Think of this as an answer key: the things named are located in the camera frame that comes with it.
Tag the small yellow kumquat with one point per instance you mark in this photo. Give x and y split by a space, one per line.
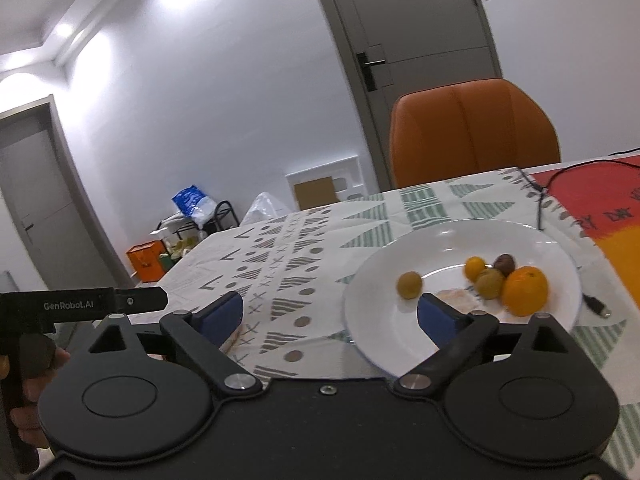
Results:
475 267

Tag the brown cardboard sheet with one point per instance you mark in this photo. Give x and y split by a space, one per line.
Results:
314 192

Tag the red orange cartoon mat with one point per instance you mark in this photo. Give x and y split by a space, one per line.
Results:
590 195

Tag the blue white bag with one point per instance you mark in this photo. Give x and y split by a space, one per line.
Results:
189 200

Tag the grey side door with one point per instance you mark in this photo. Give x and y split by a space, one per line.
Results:
45 200

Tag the dark passion fruit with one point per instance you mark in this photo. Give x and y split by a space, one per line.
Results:
505 262

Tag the black metal rack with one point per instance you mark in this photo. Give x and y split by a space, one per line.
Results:
227 210

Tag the white enamel plate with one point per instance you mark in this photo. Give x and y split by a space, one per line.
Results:
390 320

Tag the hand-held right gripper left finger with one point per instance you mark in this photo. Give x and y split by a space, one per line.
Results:
222 317

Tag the peeled pomelo piece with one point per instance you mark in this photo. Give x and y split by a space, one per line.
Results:
457 297
235 341

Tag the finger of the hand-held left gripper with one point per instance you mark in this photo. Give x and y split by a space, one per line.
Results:
142 299

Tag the large orange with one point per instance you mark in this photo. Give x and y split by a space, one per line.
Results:
525 291

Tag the clear plastic bag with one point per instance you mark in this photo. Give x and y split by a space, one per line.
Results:
262 210

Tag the white foam packaging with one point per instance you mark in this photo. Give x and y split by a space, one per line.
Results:
347 170

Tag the person's left hand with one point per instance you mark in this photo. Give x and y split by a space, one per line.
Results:
30 395

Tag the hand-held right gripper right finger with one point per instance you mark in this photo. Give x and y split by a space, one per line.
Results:
440 320

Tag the orange box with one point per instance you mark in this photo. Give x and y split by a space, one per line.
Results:
145 262

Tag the yellow-green round fruit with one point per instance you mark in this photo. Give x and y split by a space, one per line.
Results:
409 285
489 284

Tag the orange leather chair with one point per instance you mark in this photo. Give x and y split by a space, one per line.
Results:
475 130

